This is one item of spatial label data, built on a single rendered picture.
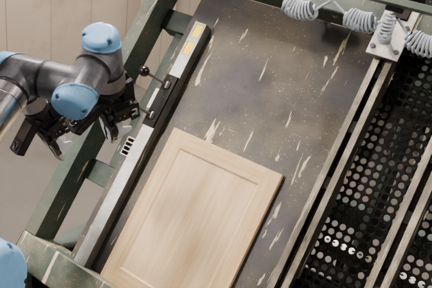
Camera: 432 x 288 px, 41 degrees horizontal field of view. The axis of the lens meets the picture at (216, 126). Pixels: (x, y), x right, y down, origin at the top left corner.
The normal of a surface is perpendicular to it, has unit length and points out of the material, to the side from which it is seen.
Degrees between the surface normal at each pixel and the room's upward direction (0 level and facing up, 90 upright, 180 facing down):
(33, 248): 53
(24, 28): 90
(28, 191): 0
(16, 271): 83
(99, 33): 29
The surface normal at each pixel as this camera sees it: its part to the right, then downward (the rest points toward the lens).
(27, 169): 0.13, -0.89
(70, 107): -0.30, 0.76
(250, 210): -0.38, -0.30
